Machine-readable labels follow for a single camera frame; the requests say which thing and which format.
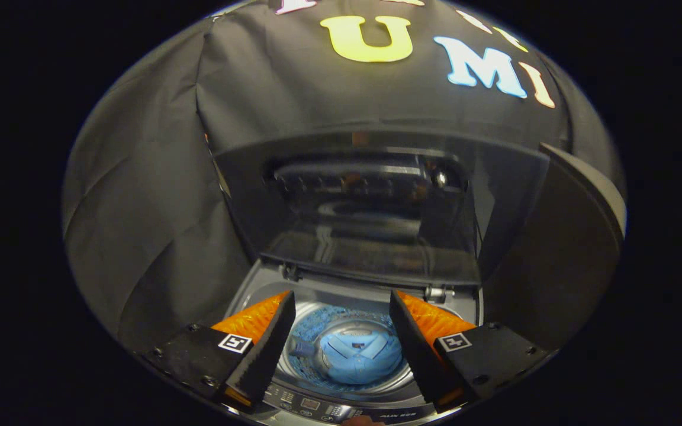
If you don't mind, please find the light blue polo shirt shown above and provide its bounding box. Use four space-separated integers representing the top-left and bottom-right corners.
291 328 404 385

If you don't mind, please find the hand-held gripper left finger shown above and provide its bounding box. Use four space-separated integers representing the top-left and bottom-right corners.
143 290 297 414

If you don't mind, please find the grey top-load washing machine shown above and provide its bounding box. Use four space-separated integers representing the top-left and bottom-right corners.
223 260 484 425

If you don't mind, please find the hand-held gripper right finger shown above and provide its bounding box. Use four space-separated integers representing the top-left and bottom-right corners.
390 289 558 415

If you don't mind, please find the beige cabinet with dark top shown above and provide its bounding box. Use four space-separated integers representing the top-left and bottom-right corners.
480 142 627 353

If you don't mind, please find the black backdrop cloth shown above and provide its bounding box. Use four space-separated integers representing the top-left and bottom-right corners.
62 0 626 356

